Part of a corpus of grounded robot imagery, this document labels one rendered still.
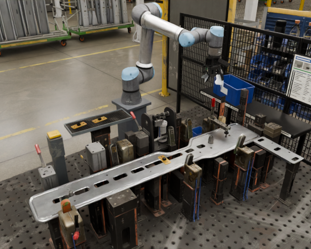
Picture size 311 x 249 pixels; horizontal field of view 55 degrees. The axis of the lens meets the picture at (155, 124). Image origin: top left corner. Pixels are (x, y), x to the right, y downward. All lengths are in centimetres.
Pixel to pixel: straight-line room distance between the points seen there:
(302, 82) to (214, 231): 111
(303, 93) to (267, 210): 80
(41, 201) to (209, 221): 89
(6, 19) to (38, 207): 702
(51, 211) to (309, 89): 167
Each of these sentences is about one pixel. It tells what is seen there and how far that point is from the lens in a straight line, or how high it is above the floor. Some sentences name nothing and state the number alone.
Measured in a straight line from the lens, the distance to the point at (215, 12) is 404.
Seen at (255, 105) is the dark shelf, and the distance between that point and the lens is 235.
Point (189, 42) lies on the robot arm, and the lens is 168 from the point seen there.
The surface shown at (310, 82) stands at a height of 130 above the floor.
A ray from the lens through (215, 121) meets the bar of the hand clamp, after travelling 195.
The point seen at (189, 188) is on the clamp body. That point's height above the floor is 91.
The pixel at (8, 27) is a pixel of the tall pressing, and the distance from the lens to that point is 825.
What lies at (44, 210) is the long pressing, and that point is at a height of 100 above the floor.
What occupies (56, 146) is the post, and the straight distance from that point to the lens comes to 170.
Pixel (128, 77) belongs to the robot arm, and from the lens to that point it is 202.
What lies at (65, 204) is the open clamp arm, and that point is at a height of 110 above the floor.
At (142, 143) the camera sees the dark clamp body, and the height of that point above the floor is 104.
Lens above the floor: 197
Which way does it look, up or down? 28 degrees down
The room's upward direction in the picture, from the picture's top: straight up
